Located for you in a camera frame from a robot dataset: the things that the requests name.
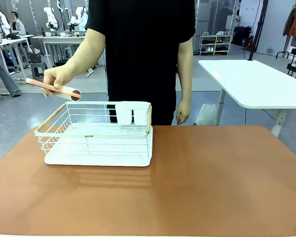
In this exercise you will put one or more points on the red fire extinguisher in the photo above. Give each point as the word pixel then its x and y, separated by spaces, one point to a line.
pixel 250 44

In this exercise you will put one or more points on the seated person grey hoodie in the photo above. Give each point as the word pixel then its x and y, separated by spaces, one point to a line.
pixel 17 26

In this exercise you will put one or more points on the black backpack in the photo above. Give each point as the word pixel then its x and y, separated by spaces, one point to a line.
pixel 241 35

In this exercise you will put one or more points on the white plastic bag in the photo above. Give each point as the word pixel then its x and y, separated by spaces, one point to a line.
pixel 207 114

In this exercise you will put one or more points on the black floor pole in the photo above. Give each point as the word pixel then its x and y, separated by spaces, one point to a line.
pixel 257 29

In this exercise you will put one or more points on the person right hand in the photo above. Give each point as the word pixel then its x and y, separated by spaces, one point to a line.
pixel 55 76

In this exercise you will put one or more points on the light wooden shoe rack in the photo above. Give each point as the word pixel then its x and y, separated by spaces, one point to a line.
pixel 215 37

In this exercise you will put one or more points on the person right forearm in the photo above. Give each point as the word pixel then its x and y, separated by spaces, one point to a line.
pixel 86 54

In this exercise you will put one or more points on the grey plastic stool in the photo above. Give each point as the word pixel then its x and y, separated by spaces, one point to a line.
pixel 38 70

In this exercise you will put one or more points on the person left forearm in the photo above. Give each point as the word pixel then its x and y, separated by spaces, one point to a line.
pixel 185 69

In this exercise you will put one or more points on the white drip tray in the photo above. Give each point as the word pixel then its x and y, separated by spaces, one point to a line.
pixel 96 161

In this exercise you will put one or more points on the person left hand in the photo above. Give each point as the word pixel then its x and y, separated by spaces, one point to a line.
pixel 183 112

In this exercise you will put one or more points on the person torso black t-shirt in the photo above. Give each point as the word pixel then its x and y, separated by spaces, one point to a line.
pixel 143 49

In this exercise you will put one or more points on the standing person grey trousers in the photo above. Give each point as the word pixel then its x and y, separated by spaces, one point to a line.
pixel 2 71

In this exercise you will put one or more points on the black clothes rack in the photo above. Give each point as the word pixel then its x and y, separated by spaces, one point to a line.
pixel 286 47

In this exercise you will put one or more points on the white background desk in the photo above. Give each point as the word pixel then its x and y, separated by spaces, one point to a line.
pixel 8 42

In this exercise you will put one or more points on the white side table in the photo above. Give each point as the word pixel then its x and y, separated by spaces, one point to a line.
pixel 256 84

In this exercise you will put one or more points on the white background workbench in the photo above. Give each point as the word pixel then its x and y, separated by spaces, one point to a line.
pixel 59 37

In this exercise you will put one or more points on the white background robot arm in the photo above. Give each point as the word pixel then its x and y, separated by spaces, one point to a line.
pixel 1 22
pixel 50 18
pixel 80 18

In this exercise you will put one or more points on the white utensil holder cup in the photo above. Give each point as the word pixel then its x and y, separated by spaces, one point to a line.
pixel 124 113

